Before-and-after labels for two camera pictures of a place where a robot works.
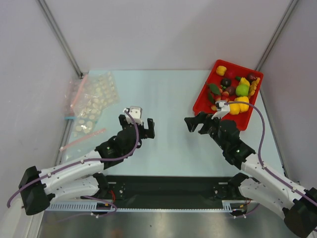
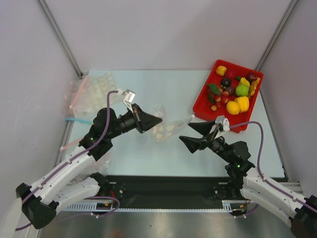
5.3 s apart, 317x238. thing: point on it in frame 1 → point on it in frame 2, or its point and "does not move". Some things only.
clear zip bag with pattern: [97, 91] → [168, 128]
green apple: [242, 89] does not move
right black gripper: [204, 124] → [208, 135]
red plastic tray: [230, 92] does not move
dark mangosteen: [226, 82] does not move
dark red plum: [251, 77] does not move
